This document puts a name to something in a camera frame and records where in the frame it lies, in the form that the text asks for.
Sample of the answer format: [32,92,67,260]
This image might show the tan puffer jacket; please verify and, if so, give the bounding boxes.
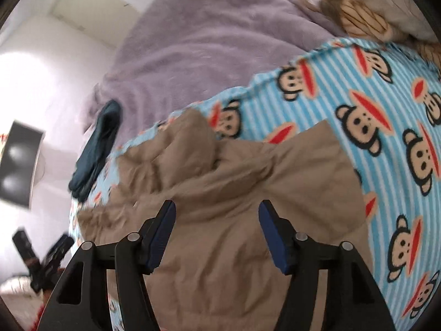
[77,109,372,330]

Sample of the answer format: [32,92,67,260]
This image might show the folded dark blue jeans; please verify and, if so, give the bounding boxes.
[68,99,122,203]

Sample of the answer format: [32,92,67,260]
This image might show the monkey print blue blanket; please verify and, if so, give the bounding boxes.
[71,39,440,330]

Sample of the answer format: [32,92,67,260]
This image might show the purple bed cover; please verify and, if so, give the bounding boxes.
[79,0,343,144]

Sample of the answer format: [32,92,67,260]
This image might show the wall mounted monitor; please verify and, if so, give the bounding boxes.
[0,121,44,209]

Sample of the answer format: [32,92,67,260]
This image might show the white door with handle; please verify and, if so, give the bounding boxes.
[51,0,141,48]

